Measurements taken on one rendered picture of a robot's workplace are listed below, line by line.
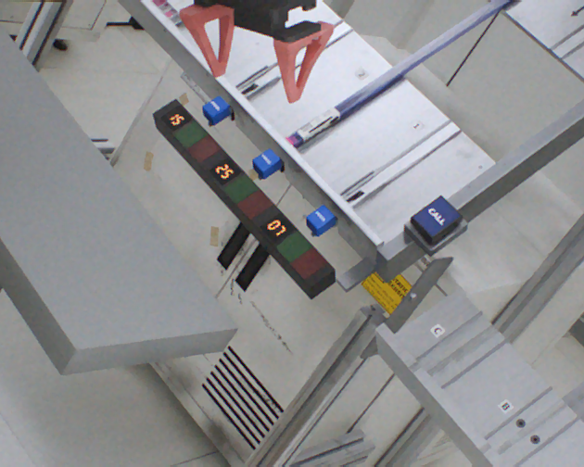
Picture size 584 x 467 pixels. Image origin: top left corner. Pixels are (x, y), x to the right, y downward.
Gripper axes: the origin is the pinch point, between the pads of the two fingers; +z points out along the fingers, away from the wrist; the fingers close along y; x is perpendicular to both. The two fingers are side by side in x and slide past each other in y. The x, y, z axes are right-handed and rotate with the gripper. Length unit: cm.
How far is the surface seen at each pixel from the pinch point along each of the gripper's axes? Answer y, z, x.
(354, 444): 10, 75, -34
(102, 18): 152, 60, -111
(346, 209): 3.8, 24.8, -20.8
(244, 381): 36, 77, -37
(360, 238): 1.7, 28.2, -21.1
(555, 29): -2, 11, -59
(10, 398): 63, 78, -9
